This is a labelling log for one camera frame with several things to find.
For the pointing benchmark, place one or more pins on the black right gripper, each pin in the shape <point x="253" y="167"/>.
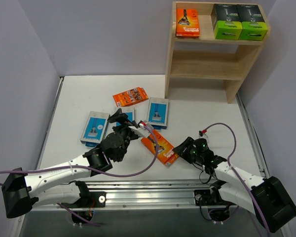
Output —
<point x="187" y="150"/>

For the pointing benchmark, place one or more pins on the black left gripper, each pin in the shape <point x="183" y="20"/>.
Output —
<point x="123" y="125"/>

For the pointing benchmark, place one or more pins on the orange styler box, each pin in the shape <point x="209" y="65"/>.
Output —
<point x="130" y="97"/>
<point x="187" y="24"/>

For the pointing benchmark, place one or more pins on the black green GilletteLabs box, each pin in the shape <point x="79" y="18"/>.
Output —
<point x="253" y="23"/>
<point x="226" y="22"/>

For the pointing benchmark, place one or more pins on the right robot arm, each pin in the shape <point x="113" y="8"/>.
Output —
<point x="266" y="198"/>

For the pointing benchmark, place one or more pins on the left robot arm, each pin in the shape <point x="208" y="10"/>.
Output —
<point x="24" y="190"/>

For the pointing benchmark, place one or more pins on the Harry's razor box middle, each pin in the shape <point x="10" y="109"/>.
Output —
<point x="130" y="112"/>

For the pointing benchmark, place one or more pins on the harry's razor box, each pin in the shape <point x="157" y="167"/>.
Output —
<point x="130" y="112"/>
<point x="158" y="112"/>
<point x="95" y="129"/>

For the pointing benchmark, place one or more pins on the orange Gillette Fusion5 box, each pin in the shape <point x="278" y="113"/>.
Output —
<point x="166" y="155"/>

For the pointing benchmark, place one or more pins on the orange styler box back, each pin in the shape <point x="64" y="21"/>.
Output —
<point x="130" y="97"/>

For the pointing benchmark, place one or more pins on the Harry's razor box left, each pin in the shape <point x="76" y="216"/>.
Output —
<point x="95" y="129"/>

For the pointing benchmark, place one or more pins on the Harry's razor box right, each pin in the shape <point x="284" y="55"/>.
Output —
<point x="158" y="112"/>

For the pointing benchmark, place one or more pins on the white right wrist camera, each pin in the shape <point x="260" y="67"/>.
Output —
<point x="203" y="134"/>

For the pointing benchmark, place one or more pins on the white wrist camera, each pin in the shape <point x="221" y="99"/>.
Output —
<point x="143" y="129"/>
<point x="203" y="134"/>

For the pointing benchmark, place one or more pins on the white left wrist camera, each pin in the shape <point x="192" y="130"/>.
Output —
<point x="143" y="129"/>

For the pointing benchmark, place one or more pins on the aluminium rail base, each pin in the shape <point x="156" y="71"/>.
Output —
<point x="148" y="195"/>

